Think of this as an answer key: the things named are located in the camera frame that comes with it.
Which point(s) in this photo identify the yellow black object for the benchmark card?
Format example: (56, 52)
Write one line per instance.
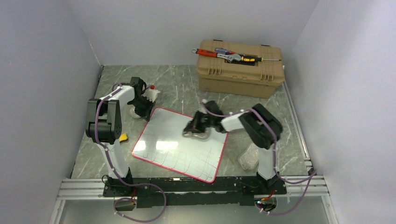
(123, 137)

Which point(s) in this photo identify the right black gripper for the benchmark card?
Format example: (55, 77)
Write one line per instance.
(195, 126)

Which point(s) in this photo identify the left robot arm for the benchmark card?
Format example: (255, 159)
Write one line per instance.
(104, 123)

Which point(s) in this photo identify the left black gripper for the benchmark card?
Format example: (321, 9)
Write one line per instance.
(145, 115)

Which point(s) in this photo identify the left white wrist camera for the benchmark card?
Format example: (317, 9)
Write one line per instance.
(151, 93)

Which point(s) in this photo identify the blue red screwdriver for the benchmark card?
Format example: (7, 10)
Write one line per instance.
(223, 51)

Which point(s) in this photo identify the red framed whiteboard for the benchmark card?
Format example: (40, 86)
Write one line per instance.
(161, 143)

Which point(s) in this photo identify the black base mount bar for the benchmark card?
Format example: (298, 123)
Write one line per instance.
(149, 192)

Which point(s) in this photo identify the aluminium rail frame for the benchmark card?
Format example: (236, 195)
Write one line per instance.
(92, 189)

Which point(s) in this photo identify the red handled adjustable wrench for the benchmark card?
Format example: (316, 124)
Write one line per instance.
(208, 53)

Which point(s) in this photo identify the yellow black screwdriver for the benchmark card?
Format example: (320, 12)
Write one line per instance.
(254, 59)

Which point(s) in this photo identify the tan plastic toolbox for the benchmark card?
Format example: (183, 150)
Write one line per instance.
(259, 79)

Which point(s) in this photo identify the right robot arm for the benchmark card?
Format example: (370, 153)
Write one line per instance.
(261, 126)

